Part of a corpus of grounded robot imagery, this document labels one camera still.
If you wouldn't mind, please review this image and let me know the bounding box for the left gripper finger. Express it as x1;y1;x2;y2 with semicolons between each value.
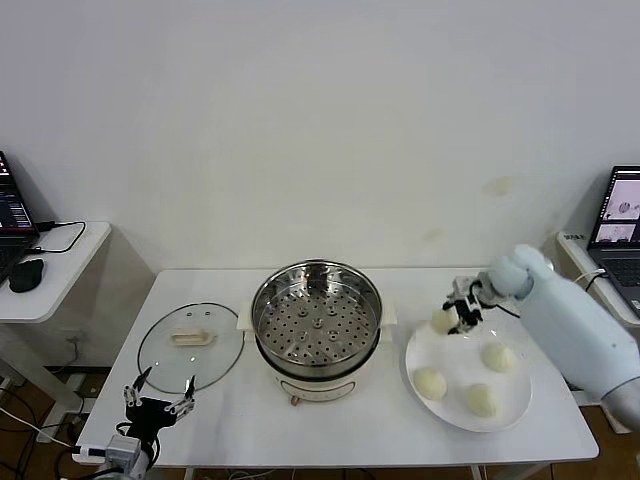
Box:
164;375;197;416
123;367;154;406

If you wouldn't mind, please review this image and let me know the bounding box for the black laptop charging cable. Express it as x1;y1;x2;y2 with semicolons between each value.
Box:
27;219;87;256

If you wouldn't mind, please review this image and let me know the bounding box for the glass lid with cream handle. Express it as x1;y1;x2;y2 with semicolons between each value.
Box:
137;302;246;396

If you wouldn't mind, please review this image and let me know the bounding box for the grey laptop showing camera views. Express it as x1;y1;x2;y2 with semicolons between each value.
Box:
587;164;640;321

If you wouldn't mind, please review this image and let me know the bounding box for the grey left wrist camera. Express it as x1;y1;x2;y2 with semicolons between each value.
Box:
104;433;139;464

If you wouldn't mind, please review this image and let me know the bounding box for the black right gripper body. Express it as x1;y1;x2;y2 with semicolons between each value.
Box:
462;287;494;316

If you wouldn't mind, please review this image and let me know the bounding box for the white steamed baozi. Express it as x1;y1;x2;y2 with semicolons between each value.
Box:
464;383;502;419
430;308;459;336
480;342;517;374
413;367;448;401

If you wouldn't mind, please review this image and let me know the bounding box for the white side desk beige panel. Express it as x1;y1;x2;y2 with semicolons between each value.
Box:
0;221;157;444

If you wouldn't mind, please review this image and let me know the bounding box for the steel perforated steamer basket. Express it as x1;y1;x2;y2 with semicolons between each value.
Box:
236;258;400;381

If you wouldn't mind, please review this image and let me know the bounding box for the black computer mouse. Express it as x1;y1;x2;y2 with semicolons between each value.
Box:
9;258;45;294

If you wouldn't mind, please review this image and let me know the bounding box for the white cable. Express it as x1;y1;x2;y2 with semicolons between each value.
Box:
572;269;607;289

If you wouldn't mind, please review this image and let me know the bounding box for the white round plate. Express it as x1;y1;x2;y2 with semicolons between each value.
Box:
404;317;533;434

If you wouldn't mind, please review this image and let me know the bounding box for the cream electric pot base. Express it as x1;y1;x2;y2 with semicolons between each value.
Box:
254;324;381;407

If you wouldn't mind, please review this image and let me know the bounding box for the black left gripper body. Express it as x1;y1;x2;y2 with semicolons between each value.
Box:
124;396;177;444

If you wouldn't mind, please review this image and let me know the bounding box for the dark laptop with red screen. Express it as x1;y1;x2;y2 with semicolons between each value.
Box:
0;149;42;289

